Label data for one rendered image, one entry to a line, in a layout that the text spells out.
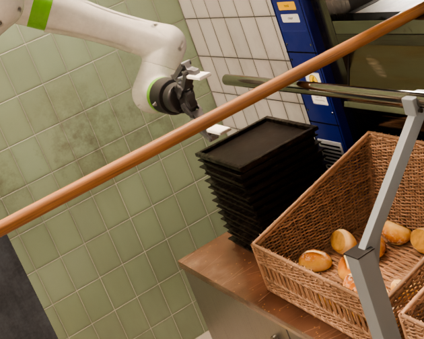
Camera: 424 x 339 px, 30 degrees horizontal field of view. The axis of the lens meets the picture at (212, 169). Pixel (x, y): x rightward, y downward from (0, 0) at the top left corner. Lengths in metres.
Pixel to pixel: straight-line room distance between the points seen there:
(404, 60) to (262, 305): 0.75
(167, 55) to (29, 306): 0.78
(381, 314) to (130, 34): 0.96
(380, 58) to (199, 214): 1.22
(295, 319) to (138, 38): 0.82
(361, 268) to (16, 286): 1.06
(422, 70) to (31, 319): 1.23
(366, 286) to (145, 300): 1.73
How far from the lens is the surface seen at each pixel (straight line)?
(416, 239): 2.15
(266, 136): 2.40
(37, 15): 2.03
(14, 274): 2.21
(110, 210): 2.99
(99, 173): 1.62
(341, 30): 2.26
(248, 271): 2.37
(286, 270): 2.05
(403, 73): 2.14
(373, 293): 1.53
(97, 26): 2.05
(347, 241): 2.22
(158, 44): 2.06
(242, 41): 2.73
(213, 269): 2.45
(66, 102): 2.87
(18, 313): 2.24
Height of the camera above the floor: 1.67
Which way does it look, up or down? 20 degrees down
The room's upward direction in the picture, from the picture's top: 21 degrees counter-clockwise
